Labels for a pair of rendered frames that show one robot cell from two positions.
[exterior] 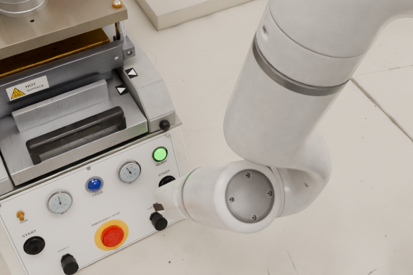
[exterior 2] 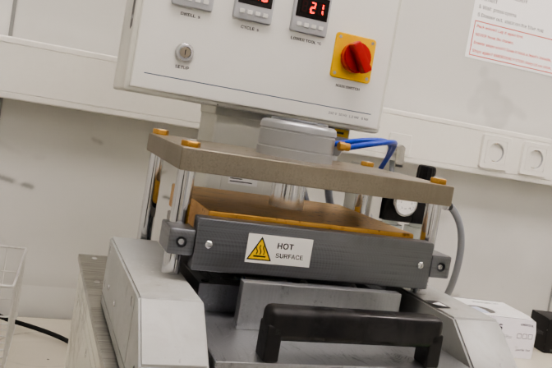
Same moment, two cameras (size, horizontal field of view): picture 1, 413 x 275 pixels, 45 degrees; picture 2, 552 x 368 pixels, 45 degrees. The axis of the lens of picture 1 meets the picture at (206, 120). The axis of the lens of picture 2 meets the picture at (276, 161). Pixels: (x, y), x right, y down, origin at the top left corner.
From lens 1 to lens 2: 0.48 m
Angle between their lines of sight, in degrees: 49
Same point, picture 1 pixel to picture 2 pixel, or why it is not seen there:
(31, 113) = (271, 293)
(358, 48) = not seen: outside the picture
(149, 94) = (475, 333)
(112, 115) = (424, 319)
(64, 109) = not seen: hidden behind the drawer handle
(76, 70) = (357, 257)
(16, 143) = (229, 336)
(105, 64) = (401, 269)
